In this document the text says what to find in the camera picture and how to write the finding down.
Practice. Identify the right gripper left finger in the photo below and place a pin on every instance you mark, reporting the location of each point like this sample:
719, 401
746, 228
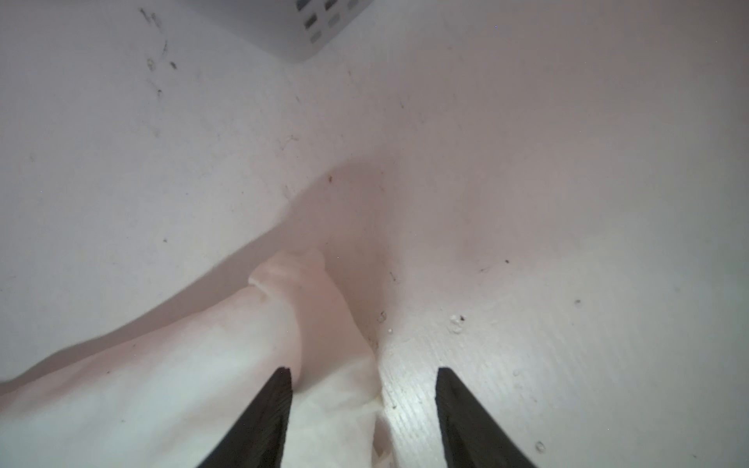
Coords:
257, 438

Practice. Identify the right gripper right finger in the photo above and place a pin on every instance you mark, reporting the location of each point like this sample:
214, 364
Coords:
470, 436

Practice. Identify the white printed t-shirt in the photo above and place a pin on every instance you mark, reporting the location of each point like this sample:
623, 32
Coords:
170, 397

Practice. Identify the white plastic laundry basket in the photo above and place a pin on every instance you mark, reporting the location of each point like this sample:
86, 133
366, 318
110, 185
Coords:
291, 30

